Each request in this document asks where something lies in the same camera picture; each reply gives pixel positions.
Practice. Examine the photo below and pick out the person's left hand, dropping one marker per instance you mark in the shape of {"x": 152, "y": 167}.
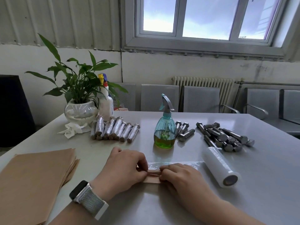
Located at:
{"x": 122, "y": 171}

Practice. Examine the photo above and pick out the person's right hand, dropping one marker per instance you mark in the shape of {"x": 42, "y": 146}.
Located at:
{"x": 189, "y": 185}

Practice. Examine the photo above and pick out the clear plastic film sheet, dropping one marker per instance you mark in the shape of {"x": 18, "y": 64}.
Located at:
{"x": 187, "y": 164}

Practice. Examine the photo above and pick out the single brown paper sheet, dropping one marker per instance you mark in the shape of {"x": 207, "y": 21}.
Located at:
{"x": 153, "y": 176}

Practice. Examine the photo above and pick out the white cling film roll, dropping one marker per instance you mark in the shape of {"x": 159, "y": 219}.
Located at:
{"x": 216, "y": 164}

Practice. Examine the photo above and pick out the row of bolts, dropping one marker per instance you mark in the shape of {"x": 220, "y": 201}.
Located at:
{"x": 116, "y": 130}

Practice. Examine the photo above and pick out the teal spray bottle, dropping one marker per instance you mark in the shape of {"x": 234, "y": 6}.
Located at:
{"x": 164, "y": 135}

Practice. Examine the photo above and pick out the pile of steel bolts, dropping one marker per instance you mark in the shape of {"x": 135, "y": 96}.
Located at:
{"x": 220, "y": 135}

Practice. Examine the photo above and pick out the stack of brown paper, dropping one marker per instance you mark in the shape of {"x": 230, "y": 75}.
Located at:
{"x": 28, "y": 180}

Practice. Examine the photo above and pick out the person's left forearm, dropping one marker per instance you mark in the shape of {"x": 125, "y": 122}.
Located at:
{"x": 70, "y": 215}

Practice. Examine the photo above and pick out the smartwatch with grey band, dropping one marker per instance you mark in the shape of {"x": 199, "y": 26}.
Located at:
{"x": 91, "y": 201}

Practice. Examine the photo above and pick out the red packet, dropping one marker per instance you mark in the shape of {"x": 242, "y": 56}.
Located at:
{"x": 120, "y": 109}

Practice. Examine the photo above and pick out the crumpled white tissue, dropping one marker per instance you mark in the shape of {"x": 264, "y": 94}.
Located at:
{"x": 71, "y": 130}

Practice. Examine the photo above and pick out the white spray bottle colourful nozzle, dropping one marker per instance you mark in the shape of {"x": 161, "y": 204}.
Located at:
{"x": 106, "y": 107}

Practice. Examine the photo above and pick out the clear glass plant pot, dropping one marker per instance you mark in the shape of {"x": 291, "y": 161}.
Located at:
{"x": 80, "y": 112}

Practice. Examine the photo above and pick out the grey metal chair with armrest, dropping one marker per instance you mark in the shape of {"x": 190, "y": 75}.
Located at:
{"x": 201, "y": 99}

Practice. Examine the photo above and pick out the green leafy plant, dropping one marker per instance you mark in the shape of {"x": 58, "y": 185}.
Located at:
{"x": 77, "y": 84}

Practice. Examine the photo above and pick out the grey metal bench seat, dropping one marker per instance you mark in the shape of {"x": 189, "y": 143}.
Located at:
{"x": 262, "y": 100}
{"x": 291, "y": 105}

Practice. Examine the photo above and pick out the white framed window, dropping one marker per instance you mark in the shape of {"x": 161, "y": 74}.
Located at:
{"x": 179, "y": 18}

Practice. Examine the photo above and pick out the white wall radiator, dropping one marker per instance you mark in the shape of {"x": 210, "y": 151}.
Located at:
{"x": 204, "y": 81}

